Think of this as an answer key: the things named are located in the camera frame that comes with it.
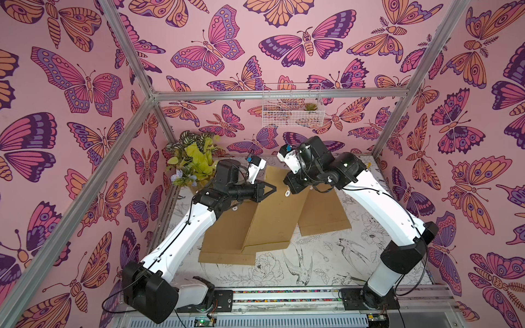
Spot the potted green yellow plant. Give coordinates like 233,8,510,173
162,131,221,188

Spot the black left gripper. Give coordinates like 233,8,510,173
227,180,276,205

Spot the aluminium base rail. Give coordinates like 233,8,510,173
114,284,464,328

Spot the small green succulent plant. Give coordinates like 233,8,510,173
304,102,318,112

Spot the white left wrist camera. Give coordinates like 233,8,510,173
246,154,267,185

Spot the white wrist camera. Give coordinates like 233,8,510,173
246,154,267,185
277,144,302,174

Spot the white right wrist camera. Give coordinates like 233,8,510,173
277,144,302,174

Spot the white wire wall basket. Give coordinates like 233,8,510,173
260,81,325,128

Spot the aluminium cage frame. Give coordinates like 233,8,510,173
1,1,469,327

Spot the brown kraft file bag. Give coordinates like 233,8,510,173
198,202,257,266
237,166,308,254
298,185,351,236

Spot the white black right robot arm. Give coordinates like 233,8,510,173
277,136,439,310

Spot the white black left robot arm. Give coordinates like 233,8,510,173
122,155,277,324

